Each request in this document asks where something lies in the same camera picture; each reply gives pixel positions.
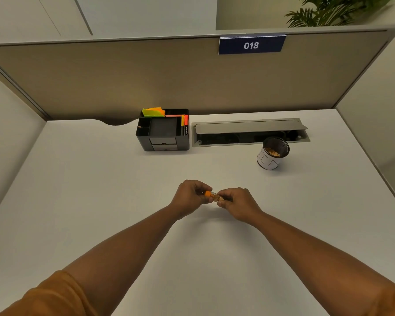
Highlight person's left hand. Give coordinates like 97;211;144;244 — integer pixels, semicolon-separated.
169;180;213;220

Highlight person's right hand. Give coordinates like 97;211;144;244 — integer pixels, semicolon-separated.
217;187;263;223

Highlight person's left forearm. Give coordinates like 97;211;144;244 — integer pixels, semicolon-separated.
63;205;179;316

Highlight person's right forearm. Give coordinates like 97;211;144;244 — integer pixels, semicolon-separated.
250;210;395;316

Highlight black mesh pen cup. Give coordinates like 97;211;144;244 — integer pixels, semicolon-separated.
257;137;290;170

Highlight black desk organizer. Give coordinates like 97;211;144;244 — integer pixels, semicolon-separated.
136;109;190;152

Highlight yellow green sticky notes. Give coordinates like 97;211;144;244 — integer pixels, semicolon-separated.
142;107;166;118

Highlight beige desk partition panel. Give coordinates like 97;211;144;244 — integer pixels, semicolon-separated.
0;24;395;126

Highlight blue number sign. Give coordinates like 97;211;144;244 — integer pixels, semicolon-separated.
219;35;287;55

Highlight orange left sleeve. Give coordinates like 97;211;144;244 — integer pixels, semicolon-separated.
0;270;101;316

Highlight green potted palm plant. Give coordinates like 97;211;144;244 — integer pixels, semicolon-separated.
285;0;392;28

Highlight grey cable tray lid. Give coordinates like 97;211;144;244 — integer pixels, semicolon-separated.
191;118;311;148

